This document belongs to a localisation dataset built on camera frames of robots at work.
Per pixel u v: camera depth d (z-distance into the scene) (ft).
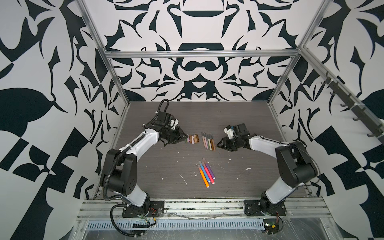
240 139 2.44
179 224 2.34
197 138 3.25
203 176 2.76
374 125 1.82
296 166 1.55
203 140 3.24
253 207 2.44
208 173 2.78
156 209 2.42
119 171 1.52
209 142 3.18
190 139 3.25
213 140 3.25
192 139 3.23
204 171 2.80
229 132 2.93
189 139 3.25
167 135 2.44
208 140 3.24
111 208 2.17
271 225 2.34
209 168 2.85
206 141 3.23
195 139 3.24
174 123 2.49
